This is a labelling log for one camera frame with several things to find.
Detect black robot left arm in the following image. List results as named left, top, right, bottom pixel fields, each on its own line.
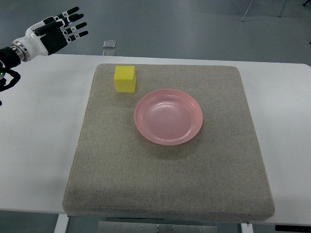
left=0, top=45, right=24, bottom=92

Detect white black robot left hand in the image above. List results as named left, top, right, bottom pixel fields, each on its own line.
left=11, top=6, right=88, bottom=62

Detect beige fabric mat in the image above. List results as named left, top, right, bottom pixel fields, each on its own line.
left=63, top=64, right=275, bottom=222

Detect metal table frame bracket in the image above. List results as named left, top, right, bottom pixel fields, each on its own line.
left=97, top=221, right=219, bottom=233

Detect pink plastic plate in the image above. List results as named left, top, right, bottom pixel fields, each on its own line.
left=134, top=89, right=204, bottom=146

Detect grey stand legs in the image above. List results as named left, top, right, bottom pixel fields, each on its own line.
left=241, top=0, right=311, bottom=22

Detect yellow foam block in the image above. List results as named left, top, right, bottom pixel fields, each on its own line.
left=114, top=66, right=136, bottom=93

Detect white table leg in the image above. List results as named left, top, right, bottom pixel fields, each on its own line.
left=54, top=214, right=69, bottom=233

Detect clear floor socket cover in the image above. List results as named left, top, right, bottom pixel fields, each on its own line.
left=103, top=40, right=116, bottom=49

